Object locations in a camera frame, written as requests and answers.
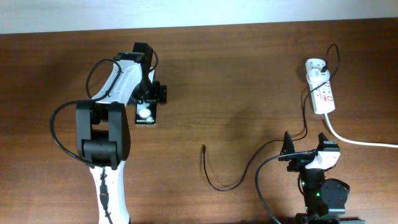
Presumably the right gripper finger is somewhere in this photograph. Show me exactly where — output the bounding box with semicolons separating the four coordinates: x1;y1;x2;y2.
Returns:
280;131;295;155
317;133;328;150

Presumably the black Samsung smartphone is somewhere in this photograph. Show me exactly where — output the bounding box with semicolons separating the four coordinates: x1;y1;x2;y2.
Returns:
135;103;157;126

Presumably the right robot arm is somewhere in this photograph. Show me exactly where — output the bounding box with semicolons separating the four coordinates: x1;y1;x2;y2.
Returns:
279;132;366;224

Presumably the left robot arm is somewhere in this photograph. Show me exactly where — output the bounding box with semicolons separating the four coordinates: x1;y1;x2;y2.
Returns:
76;52;167;223

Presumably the white USB charger plug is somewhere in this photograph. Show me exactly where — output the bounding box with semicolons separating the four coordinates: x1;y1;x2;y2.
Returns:
307;68;330;84

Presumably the white power strip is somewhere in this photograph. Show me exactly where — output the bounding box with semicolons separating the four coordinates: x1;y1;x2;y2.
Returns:
305;58;335;114

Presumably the white power strip cord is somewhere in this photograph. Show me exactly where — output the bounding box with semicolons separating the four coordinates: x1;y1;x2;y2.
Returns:
322;113;398;149

